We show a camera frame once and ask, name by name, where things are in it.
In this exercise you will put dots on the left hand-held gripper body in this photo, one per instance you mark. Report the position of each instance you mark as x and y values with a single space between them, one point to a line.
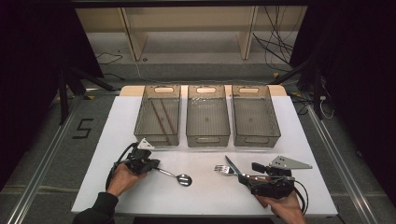
137 160

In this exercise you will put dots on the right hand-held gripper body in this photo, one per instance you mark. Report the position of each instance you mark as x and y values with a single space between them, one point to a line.
274 186

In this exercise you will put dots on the steel spoon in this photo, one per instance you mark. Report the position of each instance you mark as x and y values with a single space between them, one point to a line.
184 179

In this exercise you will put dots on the smoky clear plastic bin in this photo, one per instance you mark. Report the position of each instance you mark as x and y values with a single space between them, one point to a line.
157 124
256 124
207 124

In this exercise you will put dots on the brown wooden chopstick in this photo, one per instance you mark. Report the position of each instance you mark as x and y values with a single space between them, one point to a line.
168 117
158 117

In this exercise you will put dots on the person's right hand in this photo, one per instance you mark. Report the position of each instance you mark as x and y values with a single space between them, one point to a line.
286 210

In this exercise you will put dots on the person's left hand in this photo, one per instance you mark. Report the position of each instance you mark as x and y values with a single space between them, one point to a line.
120 180

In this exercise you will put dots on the black metal stand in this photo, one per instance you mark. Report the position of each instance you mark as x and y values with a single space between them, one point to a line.
63 93
316 90

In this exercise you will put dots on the dark curtain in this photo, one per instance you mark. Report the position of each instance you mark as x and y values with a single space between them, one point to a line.
31 77
364 93

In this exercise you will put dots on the aluminium floor rail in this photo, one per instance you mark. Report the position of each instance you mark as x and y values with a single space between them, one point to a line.
339 155
46 158

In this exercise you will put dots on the beige wooden desk frame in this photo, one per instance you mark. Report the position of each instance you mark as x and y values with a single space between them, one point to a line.
186 18

